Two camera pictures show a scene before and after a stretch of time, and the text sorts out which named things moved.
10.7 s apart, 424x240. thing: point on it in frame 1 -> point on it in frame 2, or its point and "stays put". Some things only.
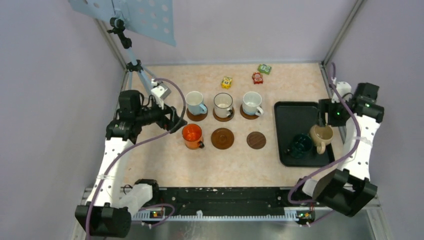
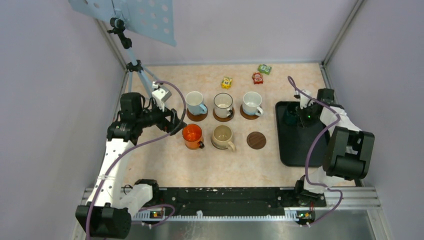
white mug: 251,101 stays put
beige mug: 321,135 -> 221,138
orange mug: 192,134 stays put
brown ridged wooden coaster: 223,119 stays put
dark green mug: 301,144 -> 292,114
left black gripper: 164,110 stays put
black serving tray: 293,118 stays put
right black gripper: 326,106 -> 302,122
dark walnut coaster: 256,140 stays put
